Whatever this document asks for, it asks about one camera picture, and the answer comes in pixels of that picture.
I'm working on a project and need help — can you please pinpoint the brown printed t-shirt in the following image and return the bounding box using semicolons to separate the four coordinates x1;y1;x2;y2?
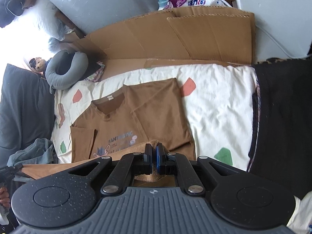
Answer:
22;78;196;180

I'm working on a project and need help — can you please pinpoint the person's left hand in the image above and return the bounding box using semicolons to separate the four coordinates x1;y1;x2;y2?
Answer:
0;186;11;209

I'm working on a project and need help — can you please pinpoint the blue-grey garment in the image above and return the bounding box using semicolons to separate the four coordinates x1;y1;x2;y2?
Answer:
6;138;58;167

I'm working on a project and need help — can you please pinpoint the black knitted garment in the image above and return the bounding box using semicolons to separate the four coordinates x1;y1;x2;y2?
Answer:
247;59;311;199

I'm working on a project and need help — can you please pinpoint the dark grey pillow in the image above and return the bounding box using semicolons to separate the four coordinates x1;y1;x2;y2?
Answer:
1;64;55;167

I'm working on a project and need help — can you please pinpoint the cream bear-print bed sheet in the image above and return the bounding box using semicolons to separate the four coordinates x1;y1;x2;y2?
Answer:
51;64;311;233

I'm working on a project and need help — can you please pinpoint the grey neck pillow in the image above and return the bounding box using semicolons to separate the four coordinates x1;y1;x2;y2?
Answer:
45;50;88;92

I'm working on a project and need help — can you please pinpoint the small plush bear toy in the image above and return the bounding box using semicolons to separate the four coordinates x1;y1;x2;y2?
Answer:
29;57;48;73

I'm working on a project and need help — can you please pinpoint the floral patterned cloth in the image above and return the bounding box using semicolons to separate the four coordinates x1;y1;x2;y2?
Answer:
85;62;105;82

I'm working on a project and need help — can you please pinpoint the white pillow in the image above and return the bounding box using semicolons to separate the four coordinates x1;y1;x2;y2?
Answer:
23;0;72;41

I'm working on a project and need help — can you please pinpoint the brown cardboard sheet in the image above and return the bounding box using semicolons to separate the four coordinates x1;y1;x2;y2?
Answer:
61;6;256;79

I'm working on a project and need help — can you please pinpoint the white cabinet panel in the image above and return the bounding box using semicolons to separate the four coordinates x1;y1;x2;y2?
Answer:
235;0;312;61

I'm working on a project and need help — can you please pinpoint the laundry detergent refill pouch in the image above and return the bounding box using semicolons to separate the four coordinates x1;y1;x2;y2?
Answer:
158;0;208;11

